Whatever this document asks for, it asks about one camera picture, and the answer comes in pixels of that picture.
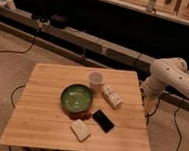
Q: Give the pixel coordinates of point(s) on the white plastic bottle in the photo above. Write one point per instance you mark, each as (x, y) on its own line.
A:
(112, 98)

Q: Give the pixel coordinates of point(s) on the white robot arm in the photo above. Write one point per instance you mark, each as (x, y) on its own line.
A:
(166, 72)

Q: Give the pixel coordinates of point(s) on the green ceramic bowl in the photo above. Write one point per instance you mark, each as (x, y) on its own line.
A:
(76, 98)

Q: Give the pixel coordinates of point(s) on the red object under bowl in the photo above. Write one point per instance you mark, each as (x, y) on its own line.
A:
(81, 115)

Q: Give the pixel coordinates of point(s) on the black smartphone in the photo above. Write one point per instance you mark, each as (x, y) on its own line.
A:
(103, 121)

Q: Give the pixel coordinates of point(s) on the black device on ledge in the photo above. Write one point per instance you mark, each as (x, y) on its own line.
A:
(59, 21)

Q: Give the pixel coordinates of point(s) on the white object on ledge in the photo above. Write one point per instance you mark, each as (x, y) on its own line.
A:
(10, 4)

